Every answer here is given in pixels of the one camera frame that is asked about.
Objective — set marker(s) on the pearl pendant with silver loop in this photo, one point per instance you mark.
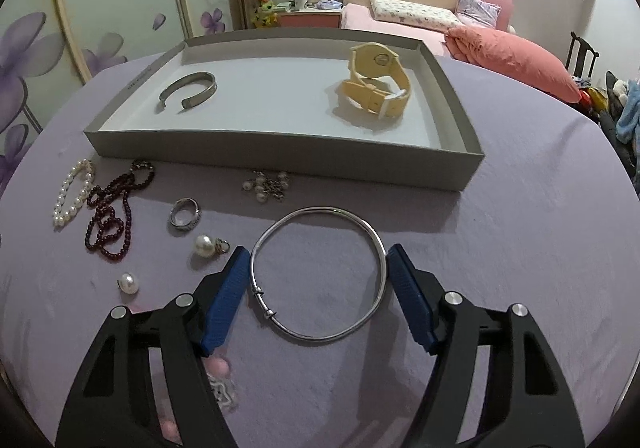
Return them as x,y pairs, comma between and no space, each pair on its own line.
203,245

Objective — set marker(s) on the blue cloth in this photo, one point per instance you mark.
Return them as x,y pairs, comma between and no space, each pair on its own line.
330,5

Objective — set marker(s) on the pile of clothes and toys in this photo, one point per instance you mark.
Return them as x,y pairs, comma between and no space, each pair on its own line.
625,112

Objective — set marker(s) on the yellow wrist watch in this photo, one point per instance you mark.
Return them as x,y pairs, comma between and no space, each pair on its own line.
370,100

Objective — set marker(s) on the purple tablecloth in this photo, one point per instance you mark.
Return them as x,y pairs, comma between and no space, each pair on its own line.
525,228

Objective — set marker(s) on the silver bangle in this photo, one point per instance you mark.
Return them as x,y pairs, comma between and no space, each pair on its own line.
270,314

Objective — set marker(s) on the purple pillow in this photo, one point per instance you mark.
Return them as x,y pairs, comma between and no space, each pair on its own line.
477,10

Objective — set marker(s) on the dark wooden chair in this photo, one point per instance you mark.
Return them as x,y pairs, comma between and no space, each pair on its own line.
582,52

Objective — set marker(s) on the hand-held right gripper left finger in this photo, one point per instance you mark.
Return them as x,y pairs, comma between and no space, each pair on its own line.
225,298

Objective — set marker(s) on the folded pink quilt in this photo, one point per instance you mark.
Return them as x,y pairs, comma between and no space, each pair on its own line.
510,57

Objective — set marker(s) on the grey cardboard box tray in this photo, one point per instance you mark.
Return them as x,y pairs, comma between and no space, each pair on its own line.
280,92

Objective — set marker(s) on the wardrobe with purple flower doors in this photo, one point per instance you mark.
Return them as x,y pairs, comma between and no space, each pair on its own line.
115,2

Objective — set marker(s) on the silver flower charm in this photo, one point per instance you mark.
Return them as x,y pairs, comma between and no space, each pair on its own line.
222,390

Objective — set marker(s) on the bed with pink sheet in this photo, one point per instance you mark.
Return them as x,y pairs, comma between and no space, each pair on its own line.
365,17

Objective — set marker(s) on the pink and cream nightstand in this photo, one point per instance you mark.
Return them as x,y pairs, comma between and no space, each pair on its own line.
310,20

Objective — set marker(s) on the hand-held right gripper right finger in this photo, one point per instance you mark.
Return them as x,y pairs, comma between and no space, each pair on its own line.
410,293

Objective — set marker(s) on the white pearl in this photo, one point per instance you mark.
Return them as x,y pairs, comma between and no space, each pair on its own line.
128,284

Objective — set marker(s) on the white mug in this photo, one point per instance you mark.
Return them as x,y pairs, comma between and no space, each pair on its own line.
301,2

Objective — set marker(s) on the white printed pillow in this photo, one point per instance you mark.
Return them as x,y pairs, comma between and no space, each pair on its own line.
415,13

